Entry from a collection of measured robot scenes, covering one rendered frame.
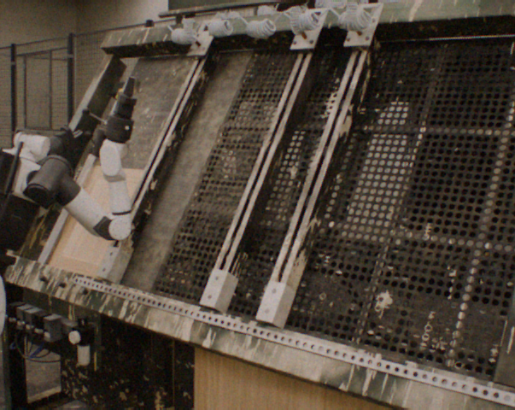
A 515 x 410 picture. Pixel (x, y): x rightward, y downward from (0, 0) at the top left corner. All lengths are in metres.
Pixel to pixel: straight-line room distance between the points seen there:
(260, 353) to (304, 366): 0.15
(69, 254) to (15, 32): 9.15
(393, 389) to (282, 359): 0.34
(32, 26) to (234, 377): 10.01
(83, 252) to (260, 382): 0.90
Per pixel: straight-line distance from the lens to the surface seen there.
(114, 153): 2.06
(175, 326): 2.04
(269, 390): 2.17
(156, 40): 2.89
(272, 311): 1.83
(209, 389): 2.35
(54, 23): 11.94
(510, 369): 1.59
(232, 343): 1.90
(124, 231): 2.10
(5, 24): 11.49
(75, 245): 2.61
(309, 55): 2.31
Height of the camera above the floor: 1.50
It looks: 8 degrees down
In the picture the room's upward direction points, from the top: 1 degrees clockwise
